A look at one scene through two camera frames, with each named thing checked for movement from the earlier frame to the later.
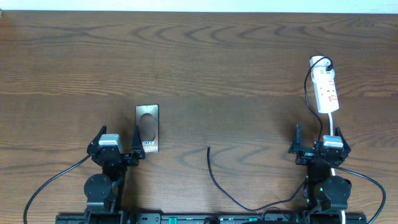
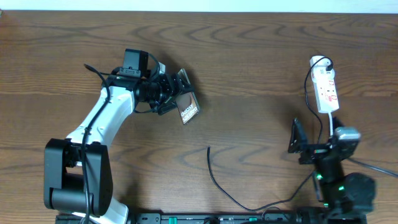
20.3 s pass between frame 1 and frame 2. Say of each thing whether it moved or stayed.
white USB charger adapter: stayed
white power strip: stayed
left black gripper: moved
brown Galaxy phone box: moved
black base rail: stayed
